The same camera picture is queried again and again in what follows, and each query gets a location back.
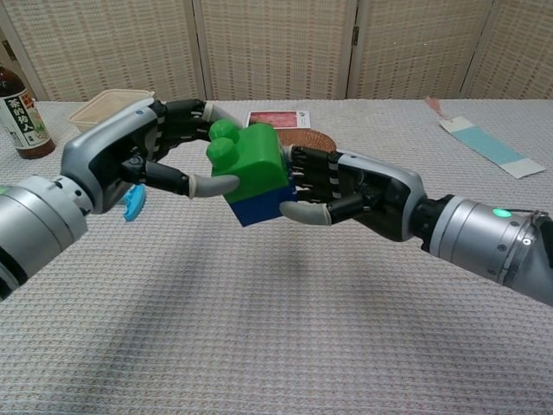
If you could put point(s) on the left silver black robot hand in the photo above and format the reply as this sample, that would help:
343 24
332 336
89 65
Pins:
103 147

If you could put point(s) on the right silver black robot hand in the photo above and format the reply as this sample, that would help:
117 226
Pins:
380 194

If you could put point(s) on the blue building block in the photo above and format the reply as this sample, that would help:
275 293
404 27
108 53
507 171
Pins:
259 207

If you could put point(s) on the green building block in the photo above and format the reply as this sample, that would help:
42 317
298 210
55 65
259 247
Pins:
255 160

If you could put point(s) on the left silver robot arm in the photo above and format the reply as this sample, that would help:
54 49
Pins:
34 220

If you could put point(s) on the beige disposable food tray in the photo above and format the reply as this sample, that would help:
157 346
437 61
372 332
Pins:
99 106

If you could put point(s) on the green blue toy water pump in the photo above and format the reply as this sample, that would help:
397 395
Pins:
136 203

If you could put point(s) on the dark tea bottle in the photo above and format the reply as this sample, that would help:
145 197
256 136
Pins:
23 121

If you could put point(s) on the round woven rattan coaster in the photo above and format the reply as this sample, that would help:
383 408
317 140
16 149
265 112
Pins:
309 140

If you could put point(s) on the light blue bookmark with tassel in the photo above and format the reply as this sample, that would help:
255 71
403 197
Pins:
488 144

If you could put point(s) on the red photo card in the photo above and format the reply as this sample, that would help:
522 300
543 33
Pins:
276 119

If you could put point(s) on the white woven tablecloth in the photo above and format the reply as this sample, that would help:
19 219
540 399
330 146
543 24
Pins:
268 311

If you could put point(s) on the beige woven folding screen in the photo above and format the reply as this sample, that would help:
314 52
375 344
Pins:
276 47

